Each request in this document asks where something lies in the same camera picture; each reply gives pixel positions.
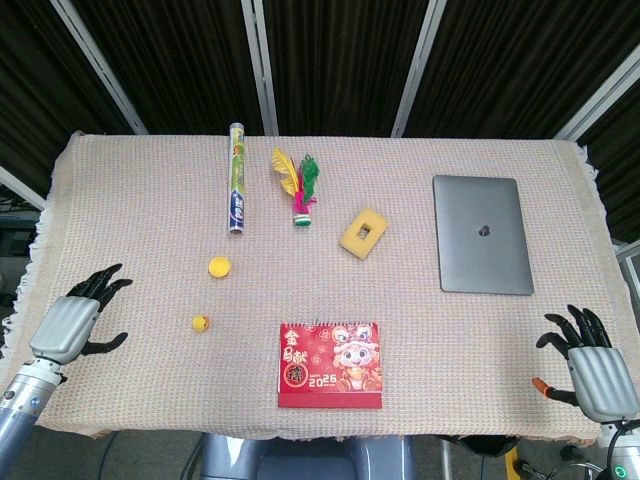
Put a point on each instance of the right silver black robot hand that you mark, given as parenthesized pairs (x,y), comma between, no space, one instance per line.
(595,370)

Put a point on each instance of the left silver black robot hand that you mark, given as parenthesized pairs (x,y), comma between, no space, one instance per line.
(64,324)

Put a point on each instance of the small yellow ball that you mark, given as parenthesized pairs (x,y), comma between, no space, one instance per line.
(200,323)

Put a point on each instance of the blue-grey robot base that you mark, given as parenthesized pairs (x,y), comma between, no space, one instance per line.
(310,460)

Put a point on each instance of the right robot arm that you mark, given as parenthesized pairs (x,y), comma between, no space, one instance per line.
(622,452)

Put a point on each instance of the yellow cap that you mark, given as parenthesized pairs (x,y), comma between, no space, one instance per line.
(220,266)

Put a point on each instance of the grey closed laptop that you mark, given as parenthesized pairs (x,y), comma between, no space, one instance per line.
(482,235)

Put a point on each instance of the cling film roll tube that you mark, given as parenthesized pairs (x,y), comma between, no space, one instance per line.
(237,180)

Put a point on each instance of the beige woven tablecloth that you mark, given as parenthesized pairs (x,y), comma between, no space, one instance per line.
(320,290)

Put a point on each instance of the red 2026 desk calendar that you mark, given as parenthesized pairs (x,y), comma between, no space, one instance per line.
(330,365)

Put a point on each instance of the yellow sponge with hole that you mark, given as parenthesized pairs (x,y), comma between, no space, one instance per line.
(364,234)

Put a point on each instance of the colourful feather shuttlecock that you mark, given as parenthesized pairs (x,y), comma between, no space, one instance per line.
(299,185)

